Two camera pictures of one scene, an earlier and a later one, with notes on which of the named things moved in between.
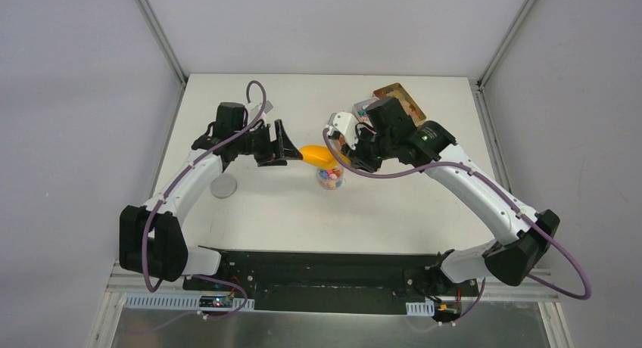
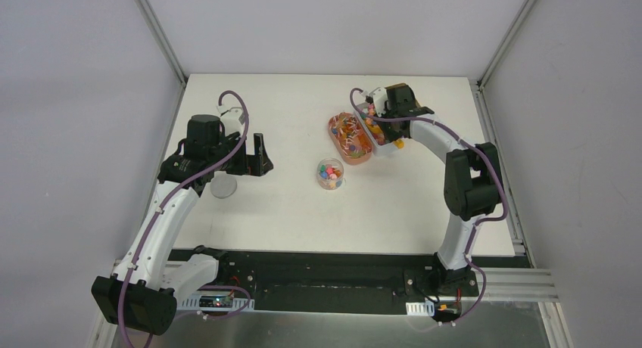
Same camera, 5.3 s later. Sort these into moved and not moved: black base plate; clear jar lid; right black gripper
Moved: right black gripper
Not moved: clear jar lid; black base plate
